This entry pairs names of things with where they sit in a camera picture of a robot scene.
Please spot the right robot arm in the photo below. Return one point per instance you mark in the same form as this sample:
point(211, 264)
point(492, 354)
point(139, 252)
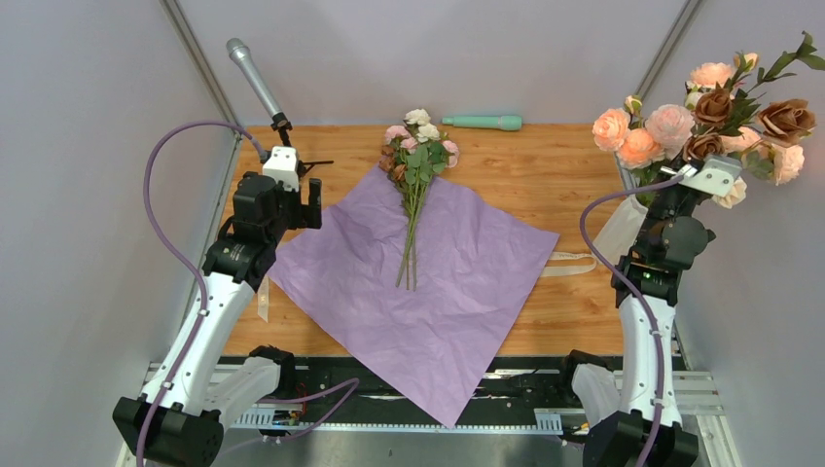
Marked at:
point(633, 418)

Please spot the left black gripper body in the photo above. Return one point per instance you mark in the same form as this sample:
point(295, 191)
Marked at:
point(293, 214)

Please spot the peach artificial roses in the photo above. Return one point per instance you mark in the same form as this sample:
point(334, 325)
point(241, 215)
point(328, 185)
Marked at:
point(643, 144)

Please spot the teal cylindrical handle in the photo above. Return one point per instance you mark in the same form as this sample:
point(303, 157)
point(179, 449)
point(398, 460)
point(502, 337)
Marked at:
point(505, 123)

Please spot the white ribbed vase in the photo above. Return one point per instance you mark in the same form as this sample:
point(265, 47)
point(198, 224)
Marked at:
point(621, 229)

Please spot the brown rose stem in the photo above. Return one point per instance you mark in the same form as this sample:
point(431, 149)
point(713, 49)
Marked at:
point(724, 104)

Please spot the silver microphone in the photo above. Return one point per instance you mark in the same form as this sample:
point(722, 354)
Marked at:
point(241, 56)

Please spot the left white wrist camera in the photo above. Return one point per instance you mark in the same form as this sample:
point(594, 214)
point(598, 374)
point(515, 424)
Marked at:
point(282, 167)

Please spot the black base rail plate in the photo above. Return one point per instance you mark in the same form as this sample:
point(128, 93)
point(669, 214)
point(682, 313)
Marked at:
point(511, 389)

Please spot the pink flower bouquet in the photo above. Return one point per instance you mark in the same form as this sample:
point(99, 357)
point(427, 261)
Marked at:
point(413, 155)

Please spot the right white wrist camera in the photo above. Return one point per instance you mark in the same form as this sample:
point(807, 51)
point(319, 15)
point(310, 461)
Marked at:
point(716, 177)

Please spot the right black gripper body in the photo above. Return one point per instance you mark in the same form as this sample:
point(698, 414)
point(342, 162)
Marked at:
point(668, 201)

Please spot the pink and purple wrapping paper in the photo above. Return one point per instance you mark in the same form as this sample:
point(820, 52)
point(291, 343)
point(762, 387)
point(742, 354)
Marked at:
point(430, 336)

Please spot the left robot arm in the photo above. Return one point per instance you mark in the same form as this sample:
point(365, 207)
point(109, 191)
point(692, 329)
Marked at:
point(180, 418)

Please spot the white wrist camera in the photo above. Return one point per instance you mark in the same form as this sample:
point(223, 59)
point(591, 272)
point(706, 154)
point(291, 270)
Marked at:
point(282, 167)
point(716, 177)

